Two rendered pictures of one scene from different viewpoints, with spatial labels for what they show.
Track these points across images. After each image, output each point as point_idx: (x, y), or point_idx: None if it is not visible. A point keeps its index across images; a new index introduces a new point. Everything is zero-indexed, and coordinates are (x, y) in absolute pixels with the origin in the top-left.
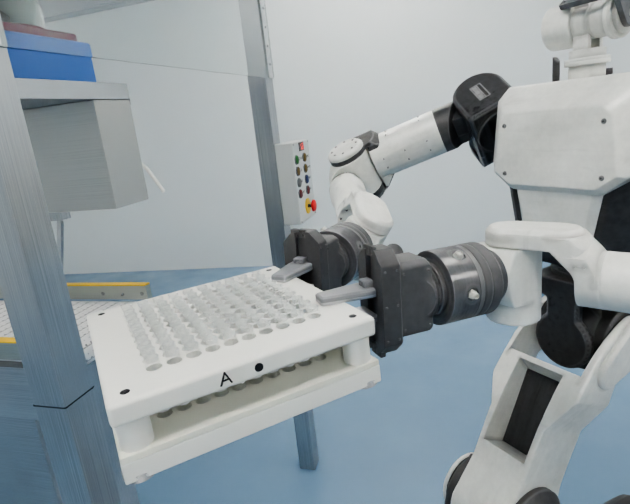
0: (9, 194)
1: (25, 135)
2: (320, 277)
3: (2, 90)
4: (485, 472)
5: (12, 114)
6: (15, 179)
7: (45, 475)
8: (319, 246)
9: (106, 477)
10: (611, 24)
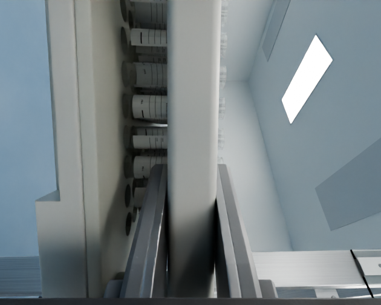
0: (259, 253)
1: (304, 281)
2: (188, 300)
3: (331, 270)
4: None
5: (317, 273)
6: (270, 261)
7: None
8: None
9: (2, 280)
10: None
